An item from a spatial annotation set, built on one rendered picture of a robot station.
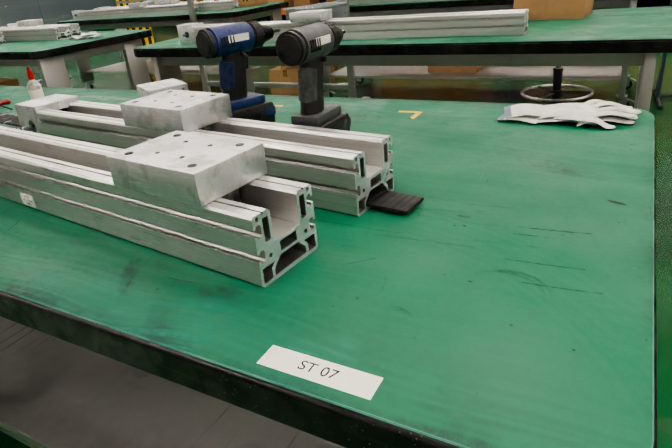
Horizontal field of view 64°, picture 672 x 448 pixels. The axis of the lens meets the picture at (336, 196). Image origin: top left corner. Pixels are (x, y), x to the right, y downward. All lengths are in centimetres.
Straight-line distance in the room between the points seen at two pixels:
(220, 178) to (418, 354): 29
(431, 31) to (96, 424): 178
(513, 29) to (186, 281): 180
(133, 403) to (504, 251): 98
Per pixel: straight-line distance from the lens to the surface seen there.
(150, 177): 65
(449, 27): 228
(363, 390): 45
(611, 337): 53
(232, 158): 62
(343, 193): 71
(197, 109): 91
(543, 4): 265
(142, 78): 422
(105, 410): 140
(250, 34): 116
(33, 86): 184
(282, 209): 62
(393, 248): 64
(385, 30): 237
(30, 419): 147
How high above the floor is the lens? 109
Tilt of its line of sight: 24 degrees down
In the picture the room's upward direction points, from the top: 6 degrees counter-clockwise
